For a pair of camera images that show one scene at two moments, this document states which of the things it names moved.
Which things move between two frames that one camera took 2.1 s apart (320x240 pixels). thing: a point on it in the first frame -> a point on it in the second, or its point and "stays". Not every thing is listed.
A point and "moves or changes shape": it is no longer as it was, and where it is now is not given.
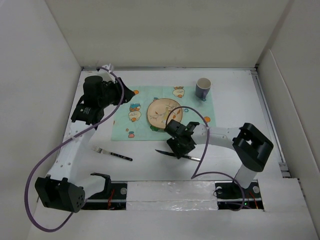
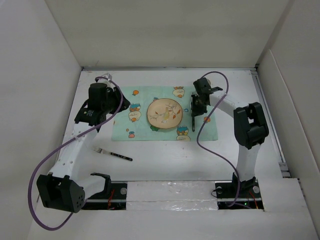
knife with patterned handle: x=173 y=154 moves or changes shape
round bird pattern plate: x=159 y=110 stays
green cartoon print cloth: x=130 y=122 stays
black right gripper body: x=178 y=147 -> x=198 y=108
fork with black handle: x=101 y=151 stays
